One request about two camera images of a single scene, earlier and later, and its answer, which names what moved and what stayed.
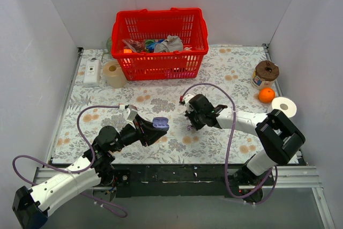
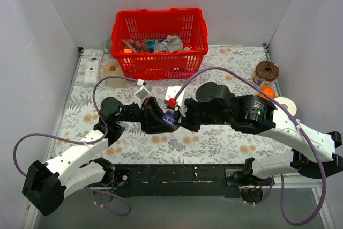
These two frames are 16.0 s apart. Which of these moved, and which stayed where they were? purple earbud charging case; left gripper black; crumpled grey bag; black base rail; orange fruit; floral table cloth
Moved: left gripper black; purple earbud charging case
Stayed: crumpled grey bag; floral table cloth; orange fruit; black base rail
